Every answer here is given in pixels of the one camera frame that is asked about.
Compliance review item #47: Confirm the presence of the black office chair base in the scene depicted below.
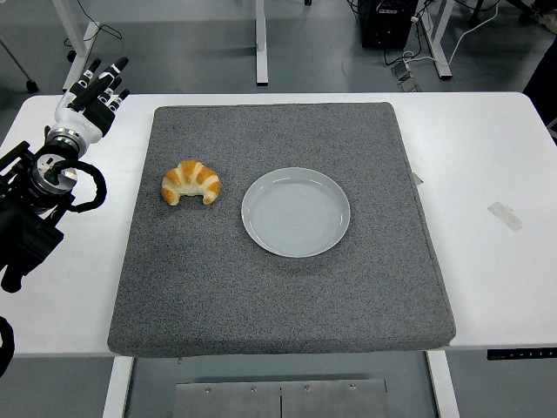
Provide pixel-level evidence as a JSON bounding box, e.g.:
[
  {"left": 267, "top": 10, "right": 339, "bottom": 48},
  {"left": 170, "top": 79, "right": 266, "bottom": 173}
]
[{"left": 467, "top": 0, "right": 533, "bottom": 25}]

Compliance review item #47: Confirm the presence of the white floor cable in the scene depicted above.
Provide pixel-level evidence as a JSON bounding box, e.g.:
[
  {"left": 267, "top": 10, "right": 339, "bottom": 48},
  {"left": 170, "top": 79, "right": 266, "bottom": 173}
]
[{"left": 402, "top": 0, "right": 502, "bottom": 66}]

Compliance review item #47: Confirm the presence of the white desk leg with cables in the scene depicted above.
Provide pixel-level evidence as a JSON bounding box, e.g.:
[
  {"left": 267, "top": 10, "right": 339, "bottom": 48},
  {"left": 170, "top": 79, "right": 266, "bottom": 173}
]
[{"left": 418, "top": 0, "right": 456, "bottom": 81}]

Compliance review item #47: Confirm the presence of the thin black floor cable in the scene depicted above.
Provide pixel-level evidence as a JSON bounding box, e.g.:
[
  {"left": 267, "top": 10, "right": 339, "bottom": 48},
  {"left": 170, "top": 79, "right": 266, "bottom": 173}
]
[{"left": 64, "top": 24, "right": 124, "bottom": 49}]

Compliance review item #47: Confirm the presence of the grey pole with black caster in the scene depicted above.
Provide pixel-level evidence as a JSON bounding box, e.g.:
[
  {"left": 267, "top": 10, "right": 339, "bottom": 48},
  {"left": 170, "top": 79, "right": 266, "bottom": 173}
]
[{"left": 0, "top": 37, "right": 39, "bottom": 93}]

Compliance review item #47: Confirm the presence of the grey metal plate with screws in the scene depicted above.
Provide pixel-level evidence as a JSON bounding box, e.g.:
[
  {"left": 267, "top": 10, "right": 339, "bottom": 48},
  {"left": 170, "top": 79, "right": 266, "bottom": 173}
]
[{"left": 175, "top": 378, "right": 390, "bottom": 418}]

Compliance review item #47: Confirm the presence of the clear tape strip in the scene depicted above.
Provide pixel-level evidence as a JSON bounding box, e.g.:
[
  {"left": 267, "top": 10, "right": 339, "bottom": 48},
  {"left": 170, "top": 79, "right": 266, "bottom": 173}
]
[{"left": 487, "top": 201, "right": 524, "bottom": 233}]

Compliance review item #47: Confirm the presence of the grey foot pedal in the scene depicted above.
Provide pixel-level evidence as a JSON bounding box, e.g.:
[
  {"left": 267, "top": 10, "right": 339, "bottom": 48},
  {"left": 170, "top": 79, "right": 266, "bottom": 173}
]
[{"left": 390, "top": 62, "right": 422, "bottom": 93}]

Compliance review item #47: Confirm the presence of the person's foot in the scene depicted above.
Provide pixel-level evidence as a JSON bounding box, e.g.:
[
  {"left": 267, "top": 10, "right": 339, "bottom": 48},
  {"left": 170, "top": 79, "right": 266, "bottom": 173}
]
[{"left": 534, "top": 3, "right": 557, "bottom": 30}]

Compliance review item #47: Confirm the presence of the straight white desk leg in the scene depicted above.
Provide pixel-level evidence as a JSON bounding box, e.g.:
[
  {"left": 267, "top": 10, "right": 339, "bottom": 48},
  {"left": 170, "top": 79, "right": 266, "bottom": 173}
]
[{"left": 254, "top": 0, "right": 268, "bottom": 85}]

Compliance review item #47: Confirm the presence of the white table leg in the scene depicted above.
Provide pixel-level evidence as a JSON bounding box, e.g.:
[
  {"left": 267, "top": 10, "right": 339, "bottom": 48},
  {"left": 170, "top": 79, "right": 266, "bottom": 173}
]
[
  {"left": 426, "top": 350, "right": 461, "bottom": 418},
  {"left": 103, "top": 356, "right": 135, "bottom": 418}
]

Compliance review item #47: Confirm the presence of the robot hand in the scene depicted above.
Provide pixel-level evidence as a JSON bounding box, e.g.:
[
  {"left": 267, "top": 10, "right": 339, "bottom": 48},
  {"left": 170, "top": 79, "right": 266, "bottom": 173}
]
[{"left": 52, "top": 56, "right": 131, "bottom": 145}]

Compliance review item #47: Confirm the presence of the grey fabric mat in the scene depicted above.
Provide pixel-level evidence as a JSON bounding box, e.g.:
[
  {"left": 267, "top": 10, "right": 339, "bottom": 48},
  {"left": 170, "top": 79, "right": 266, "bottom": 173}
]
[{"left": 106, "top": 102, "right": 457, "bottom": 359}]

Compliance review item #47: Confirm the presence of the golden croissant bread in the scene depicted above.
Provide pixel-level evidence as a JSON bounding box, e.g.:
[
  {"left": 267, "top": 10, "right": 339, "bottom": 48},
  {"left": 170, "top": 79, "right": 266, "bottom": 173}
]
[{"left": 161, "top": 159, "right": 222, "bottom": 206}]

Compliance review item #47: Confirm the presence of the black computer box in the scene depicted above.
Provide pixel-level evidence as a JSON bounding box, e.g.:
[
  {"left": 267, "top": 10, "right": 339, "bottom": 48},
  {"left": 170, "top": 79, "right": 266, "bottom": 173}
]
[{"left": 359, "top": 0, "right": 413, "bottom": 50}]

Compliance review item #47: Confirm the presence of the slanted white desk leg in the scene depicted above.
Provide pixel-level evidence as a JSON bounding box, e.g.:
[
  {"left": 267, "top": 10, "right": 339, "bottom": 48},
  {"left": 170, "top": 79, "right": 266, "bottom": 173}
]
[{"left": 50, "top": 0, "right": 102, "bottom": 94}]

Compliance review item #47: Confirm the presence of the round grey plate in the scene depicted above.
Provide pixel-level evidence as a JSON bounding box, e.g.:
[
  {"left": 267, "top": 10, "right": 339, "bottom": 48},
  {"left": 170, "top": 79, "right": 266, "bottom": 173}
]
[{"left": 241, "top": 167, "right": 352, "bottom": 259}]

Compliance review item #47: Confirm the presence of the black table control panel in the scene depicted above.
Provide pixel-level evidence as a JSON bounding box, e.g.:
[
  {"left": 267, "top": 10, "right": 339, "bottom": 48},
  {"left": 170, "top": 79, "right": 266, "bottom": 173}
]
[{"left": 486, "top": 347, "right": 557, "bottom": 361}]

